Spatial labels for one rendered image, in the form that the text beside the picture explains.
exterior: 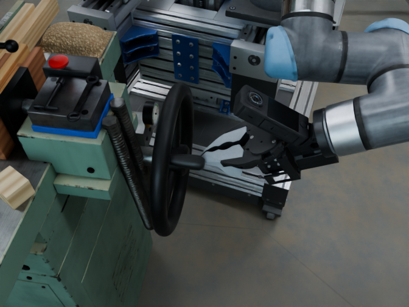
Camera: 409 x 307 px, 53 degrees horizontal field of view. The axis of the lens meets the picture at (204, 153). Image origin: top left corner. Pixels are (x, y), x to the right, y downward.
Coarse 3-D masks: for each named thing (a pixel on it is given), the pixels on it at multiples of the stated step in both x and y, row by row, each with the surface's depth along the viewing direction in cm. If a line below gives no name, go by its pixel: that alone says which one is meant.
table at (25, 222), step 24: (120, 48) 92; (0, 168) 65; (24, 168) 65; (48, 168) 65; (120, 168) 70; (48, 192) 66; (72, 192) 68; (96, 192) 67; (0, 216) 59; (24, 216) 59; (0, 240) 57; (24, 240) 60; (0, 264) 54; (0, 288) 55
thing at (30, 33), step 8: (48, 0) 89; (56, 0) 92; (40, 8) 87; (48, 8) 89; (56, 8) 92; (32, 16) 85; (40, 16) 86; (48, 16) 89; (24, 24) 83; (32, 24) 83; (40, 24) 86; (48, 24) 90; (16, 32) 81; (24, 32) 81; (32, 32) 84; (40, 32) 87; (16, 40) 80; (24, 40) 81; (32, 40) 84; (32, 48) 84; (0, 56) 77
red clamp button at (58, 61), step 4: (56, 56) 63; (60, 56) 63; (64, 56) 63; (52, 60) 62; (56, 60) 62; (60, 60) 62; (64, 60) 62; (68, 60) 63; (52, 64) 62; (56, 64) 62; (60, 64) 62; (64, 64) 62; (56, 68) 62; (60, 68) 62
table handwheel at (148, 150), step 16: (176, 96) 68; (176, 112) 66; (192, 112) 85; (160, 128) 64; (176, 128) 73; (192, 128) 88; (160, 144) 63; (176, 144) 75; (144, 160) 76; (160, 160) 63; (160, 176) 63; (176, 176) 89; (160, 192) 64; (176, 192) 87; (160, 208) 65; (176, 208) 83; (160, 224) 68; (176, 224) 80
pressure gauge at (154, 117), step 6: (150, 102) 105; (156, 102) 105; (144, 108) 104; (150, 108) 104; (156, 108) 107; (144, 114) 104; (150, 114) 103; (156, 114) 108; (144, 120) 104; (150, 120) 104; (156, 120) 109
